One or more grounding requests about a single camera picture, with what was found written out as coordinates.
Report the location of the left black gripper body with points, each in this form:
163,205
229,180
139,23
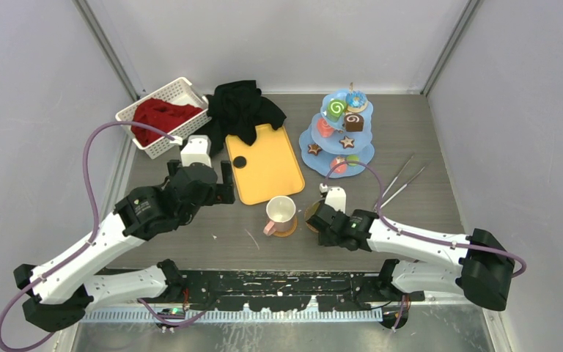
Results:
222,193

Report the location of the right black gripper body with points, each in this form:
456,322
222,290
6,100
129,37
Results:
328,240

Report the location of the woven coaster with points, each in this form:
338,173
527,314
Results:
312,209
285,229

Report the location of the pink mug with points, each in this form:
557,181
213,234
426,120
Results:
278,209

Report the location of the red round cake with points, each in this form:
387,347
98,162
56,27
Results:
338,165

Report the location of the green round macaron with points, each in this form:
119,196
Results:
352,160

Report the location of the yellow tray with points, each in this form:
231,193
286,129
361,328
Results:
272,168

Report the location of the brown star cookie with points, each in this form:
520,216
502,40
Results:
314,149
347,142

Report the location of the blue three-tier cake stand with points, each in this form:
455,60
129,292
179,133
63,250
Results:
364,147

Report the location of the pink swirl roll cake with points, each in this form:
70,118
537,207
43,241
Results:
324,129

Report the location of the chocolate swirl roll cake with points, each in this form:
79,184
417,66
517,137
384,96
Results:
353,122

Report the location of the green roll cake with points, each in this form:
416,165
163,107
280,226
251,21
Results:
335,109

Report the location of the blue donut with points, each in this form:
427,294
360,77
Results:
356,101

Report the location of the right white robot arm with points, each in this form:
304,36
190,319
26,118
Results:
475,266

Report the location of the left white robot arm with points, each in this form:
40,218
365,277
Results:
70,285

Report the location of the black round cookie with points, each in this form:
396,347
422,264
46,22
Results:
239,162

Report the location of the red cloth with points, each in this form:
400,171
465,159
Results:
161,115

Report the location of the white plastic basket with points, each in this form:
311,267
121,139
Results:
178,92

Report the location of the black cloth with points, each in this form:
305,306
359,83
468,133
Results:
236,109

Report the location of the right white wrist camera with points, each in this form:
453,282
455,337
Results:
334,197

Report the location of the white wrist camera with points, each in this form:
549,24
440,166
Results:
334,197
196,151

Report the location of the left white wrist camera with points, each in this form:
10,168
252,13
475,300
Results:
196,151

